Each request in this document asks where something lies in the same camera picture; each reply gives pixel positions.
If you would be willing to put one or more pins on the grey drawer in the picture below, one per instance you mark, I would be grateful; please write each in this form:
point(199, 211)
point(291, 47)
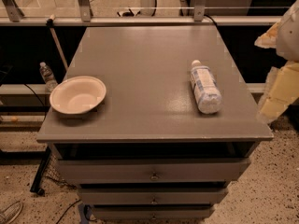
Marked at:
point(152, 196)
point(152, 171)
point(152, 212)

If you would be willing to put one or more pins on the clear plastic bottle blue label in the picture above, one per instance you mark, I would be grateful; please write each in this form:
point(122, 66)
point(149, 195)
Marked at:
point(204, 88)

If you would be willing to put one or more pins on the top grey drawer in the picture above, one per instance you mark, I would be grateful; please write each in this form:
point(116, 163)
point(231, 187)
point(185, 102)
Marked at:
point(152, 171)

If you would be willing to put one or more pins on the wooden stick with black clamp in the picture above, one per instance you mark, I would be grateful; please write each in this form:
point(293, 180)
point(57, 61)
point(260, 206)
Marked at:
point(57, 44)

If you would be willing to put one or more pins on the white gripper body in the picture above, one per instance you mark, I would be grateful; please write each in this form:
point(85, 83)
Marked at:
point(289, 36)

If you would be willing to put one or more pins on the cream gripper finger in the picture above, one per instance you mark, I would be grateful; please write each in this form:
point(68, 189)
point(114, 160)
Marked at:
point(281, 90)
point(268, 40)

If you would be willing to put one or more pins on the white paper bowl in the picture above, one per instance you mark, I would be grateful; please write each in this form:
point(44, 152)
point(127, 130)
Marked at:
point(78, 95)

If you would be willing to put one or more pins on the grey drawer cabinet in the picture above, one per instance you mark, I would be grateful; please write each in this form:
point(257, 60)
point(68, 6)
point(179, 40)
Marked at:
point(149, 111)

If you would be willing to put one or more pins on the middle grey drawer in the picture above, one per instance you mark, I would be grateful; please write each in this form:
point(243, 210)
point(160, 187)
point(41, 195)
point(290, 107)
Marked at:
point(152, 196)

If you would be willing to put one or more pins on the small clear water bottle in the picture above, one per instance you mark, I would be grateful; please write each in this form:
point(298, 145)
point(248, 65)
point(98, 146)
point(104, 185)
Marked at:
point(48, 76)

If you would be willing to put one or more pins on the bottom grey drawer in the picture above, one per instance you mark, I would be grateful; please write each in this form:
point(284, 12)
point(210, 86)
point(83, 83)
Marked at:
point(152, 212)

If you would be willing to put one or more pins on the black metal stand leg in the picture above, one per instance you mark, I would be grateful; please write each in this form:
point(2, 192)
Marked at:
point(36, 186)

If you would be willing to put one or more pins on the white wire fan guard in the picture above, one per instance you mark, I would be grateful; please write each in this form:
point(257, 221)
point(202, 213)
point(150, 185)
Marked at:
point(8, 215)

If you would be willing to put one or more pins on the metal rail frame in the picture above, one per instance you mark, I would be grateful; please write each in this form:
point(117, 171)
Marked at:
point(195, 13)

